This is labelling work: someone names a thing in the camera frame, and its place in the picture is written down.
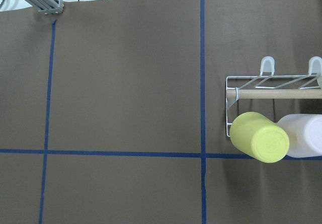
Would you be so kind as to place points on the yellow plastic cup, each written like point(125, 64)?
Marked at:
point(257, 136)

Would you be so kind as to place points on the pink plastic cup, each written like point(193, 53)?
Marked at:
point(304, 132)

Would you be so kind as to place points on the white wire cup rack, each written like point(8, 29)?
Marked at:
point(268, 85)

